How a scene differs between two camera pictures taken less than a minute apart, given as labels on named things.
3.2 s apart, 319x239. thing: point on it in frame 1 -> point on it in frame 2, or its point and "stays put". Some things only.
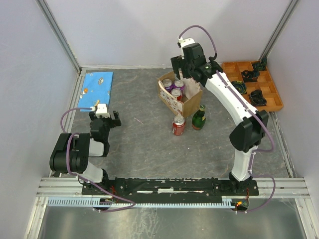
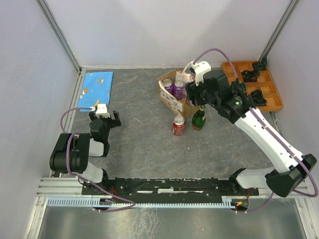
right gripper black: [177, 62] -> [191, 87]
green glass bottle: [199, 118] stays put
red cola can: [179, 123] stays put
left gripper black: [116, 122] stays put
